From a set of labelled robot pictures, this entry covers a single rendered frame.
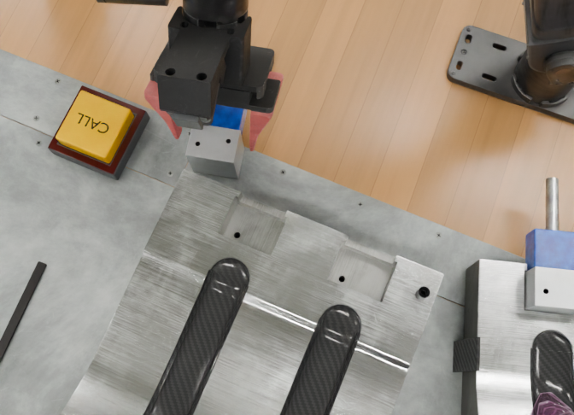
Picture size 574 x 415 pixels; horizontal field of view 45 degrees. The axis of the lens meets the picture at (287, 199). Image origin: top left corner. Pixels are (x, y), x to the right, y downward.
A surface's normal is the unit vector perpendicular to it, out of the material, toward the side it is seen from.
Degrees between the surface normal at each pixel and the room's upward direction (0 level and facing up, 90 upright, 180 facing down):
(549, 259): 0
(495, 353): 0
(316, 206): 0
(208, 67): 30
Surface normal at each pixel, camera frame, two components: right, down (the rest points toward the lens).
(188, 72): 0.07, -0.71
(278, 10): -0.02, -0.27
